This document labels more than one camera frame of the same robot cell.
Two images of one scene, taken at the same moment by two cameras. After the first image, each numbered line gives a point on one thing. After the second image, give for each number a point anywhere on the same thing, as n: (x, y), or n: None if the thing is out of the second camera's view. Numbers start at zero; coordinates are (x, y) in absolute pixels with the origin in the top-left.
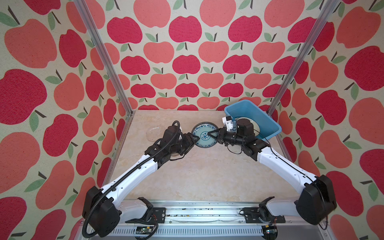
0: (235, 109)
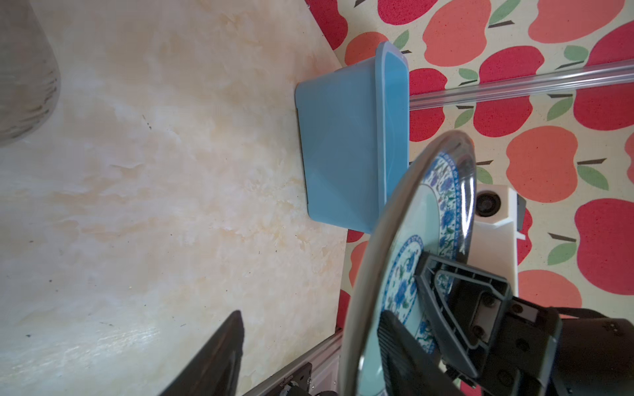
0: (353, 129)
